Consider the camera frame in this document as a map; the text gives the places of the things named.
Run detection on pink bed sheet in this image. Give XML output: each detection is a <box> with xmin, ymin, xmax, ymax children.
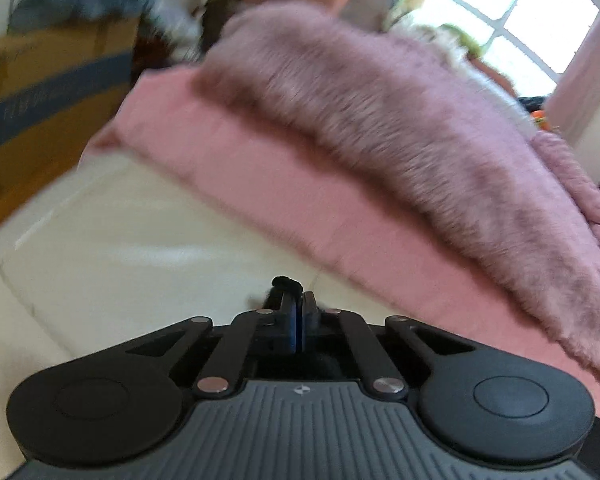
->
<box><xmin>87</xmin><ymin>67</ymin><xmax>600</xmax><ymax>423</ymax></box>

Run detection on pink curtain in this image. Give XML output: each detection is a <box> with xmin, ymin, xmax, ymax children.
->
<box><xmin>545</xmin><ymin>5</ymin><xmax>600</xmax><ymax>186</ymax></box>

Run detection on white bedding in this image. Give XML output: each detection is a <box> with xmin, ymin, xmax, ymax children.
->
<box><xmin>410</xmin><ymin>25</ymin><xmax>536</xmax><ymax>136</ymax></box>

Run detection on cream leather bench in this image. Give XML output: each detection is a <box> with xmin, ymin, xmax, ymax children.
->
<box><xmin>0</xmin><ymin>152</ymin><xmax>381</xmax><ymax>466</ymax></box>

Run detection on black pants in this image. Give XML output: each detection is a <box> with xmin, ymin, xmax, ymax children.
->
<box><xmin>252</xmin><ymin>276</ymin><xmax>303</xmax><ymax>312</ymax></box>

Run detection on window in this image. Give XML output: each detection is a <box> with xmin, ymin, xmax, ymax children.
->
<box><xmin>420</xmin><ymin>0</ymin><xmax>600</xmax><ymax>86</ymax></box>

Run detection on small orange item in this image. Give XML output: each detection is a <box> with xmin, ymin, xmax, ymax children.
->
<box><xmin>527</xmin><ymin>107</ymin><xmax>555</xmax><ymax>132</ymax></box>

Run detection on cardboard box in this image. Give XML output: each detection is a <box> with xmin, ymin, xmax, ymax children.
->
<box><xmin>0</xmin><ymin>17</ymin><xmax>141</xmax><ymax>241</ymax></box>

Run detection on fluffy pink blanket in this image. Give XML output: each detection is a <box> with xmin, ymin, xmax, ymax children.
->
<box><xmin>200</xmin><ymin>2</ymin><xmax>600</xmax><ymax>386</ymax></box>

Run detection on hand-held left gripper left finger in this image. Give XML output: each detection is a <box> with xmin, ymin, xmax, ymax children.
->
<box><xmin>125</xmin><ymin>289</ymin><xmax>300</xmax><ymax>396</ymax></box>

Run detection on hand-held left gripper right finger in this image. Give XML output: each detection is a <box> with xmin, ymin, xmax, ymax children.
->
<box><xmin>299</xmin><ymin>291</ymin><xmax>477</xmax><ymax>402</ymax></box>

